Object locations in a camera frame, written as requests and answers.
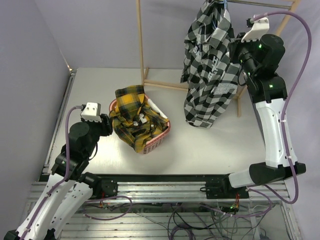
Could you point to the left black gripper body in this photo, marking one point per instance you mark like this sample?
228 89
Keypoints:
97 128

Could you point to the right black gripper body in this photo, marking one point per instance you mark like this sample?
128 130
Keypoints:
241 48

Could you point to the black white checkered shirt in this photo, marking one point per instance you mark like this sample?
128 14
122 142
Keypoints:
207 69

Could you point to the light blue wire hanger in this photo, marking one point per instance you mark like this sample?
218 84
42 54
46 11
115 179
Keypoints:
220 12

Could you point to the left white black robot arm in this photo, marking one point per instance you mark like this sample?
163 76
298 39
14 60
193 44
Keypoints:
68 185

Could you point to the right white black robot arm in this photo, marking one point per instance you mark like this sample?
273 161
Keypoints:
259 59

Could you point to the yellow black plaid shirt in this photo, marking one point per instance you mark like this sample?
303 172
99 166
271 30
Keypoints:
134 120

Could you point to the metal hanging rod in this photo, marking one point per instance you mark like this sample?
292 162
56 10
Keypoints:
272 2

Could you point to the pink plastic laundry basket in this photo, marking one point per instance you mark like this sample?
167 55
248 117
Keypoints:
155 142

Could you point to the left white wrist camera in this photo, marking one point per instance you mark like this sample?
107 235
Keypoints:
91 112

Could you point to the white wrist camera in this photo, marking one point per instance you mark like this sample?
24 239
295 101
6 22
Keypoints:
91 112
257 29

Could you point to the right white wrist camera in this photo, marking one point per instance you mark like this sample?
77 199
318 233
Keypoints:
257 29

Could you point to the wooden clothes rack frame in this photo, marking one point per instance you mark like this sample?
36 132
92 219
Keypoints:
163 24

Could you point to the aluminium rail base frame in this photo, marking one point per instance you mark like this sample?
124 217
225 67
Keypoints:
176 169

